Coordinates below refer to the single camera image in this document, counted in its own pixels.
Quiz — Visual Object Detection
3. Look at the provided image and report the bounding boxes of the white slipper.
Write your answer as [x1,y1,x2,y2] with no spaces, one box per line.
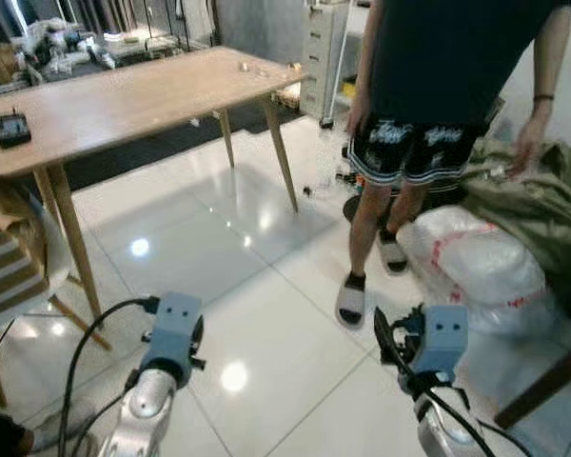
[379,232,411,278]
[335,273,368,330]

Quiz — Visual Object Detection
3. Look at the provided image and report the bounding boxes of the white plastic wrapped bundle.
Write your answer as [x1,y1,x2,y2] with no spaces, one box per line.
[397,205,555,336]

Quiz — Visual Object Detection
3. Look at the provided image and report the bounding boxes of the dark brown wooden furniture leg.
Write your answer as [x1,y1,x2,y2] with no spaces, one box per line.
[495,338,571,429]

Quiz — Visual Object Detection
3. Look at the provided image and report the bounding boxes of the olive green fabric bag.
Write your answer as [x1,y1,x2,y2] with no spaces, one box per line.
[457,138,571,321]

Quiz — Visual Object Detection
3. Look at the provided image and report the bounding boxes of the dark floor carpet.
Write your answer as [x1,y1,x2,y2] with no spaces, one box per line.
[33,93,305,193]

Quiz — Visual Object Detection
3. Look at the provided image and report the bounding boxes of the wooden chair with striped cushion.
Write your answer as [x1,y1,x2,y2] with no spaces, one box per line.
[0,179,112,410]

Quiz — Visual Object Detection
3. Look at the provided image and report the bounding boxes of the light wooden table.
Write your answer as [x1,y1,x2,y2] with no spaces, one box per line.
[0,46,310,321]

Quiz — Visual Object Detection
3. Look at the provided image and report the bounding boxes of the person in black shorts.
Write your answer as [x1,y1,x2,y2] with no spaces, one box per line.
[335,0,571,330]

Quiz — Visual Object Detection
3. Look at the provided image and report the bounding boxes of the white drawer cabinet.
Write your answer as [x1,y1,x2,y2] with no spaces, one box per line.
[300,0,373,126]

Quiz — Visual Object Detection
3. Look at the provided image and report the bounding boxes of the pile of white grey parts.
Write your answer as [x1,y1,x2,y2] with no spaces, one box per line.
[19,17,117,79]

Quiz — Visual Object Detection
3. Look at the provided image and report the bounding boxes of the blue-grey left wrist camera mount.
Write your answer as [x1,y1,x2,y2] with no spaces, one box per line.
[141,292,204,387]

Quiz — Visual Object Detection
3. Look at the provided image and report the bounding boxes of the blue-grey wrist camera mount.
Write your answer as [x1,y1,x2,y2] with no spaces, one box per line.
[406,305,470,391]
[141,292,204,387]

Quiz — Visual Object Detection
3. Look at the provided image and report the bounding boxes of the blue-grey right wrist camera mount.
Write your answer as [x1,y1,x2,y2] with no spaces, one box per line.
[406,305,470,391]

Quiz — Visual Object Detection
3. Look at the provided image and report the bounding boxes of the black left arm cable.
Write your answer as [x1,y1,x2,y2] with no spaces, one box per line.
[59,296,162,457]

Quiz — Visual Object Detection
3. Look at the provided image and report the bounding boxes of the black device with handle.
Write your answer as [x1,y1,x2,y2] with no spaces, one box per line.
[0,110,32,148]

